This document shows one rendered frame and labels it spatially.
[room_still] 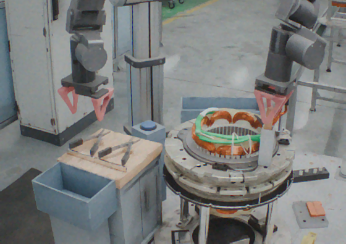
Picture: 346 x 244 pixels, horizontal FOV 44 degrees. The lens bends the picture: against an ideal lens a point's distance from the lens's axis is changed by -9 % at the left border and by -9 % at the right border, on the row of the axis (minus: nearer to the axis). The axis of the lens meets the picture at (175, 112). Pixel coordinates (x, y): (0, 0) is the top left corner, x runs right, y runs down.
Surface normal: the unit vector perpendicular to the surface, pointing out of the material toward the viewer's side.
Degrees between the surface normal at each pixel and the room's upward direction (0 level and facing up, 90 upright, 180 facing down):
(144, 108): 90
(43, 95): 90
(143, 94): 90
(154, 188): 90
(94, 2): 118
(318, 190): 0
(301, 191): 0
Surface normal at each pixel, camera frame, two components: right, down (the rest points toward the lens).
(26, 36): -0.43, 0.37
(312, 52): 0.45, 0.40
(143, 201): 0.89, 0.19
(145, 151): 0.00, -0.91
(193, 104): -0.02, 0.41
